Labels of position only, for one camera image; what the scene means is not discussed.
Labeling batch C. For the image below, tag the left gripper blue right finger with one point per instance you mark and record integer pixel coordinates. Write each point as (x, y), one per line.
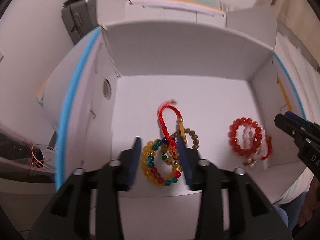
(186, 161)

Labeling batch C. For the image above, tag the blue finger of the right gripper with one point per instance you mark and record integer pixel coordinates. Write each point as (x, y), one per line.
(289, 127)
(297, 119)

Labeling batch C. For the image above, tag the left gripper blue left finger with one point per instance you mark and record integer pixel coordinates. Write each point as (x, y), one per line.
(133, 160)

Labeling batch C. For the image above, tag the red cord bracelet gold bead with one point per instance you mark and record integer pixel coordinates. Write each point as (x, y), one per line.
(262, 152)

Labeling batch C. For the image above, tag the white pearl earrings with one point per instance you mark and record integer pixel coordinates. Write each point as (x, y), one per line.
(251, 162)

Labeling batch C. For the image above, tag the person right hand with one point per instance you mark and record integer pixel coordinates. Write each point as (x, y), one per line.
(310, 204)

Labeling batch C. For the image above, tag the striped bed sheet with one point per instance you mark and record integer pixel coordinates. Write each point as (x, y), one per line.
(286, 80)

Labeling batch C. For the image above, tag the white cardboard box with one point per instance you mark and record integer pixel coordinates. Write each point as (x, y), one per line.
(107, 90)

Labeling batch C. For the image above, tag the beige curtain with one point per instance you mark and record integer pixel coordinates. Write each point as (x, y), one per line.
(301, 19)

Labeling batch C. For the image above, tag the grey suitcase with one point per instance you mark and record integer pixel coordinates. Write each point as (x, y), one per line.
(82, 16)

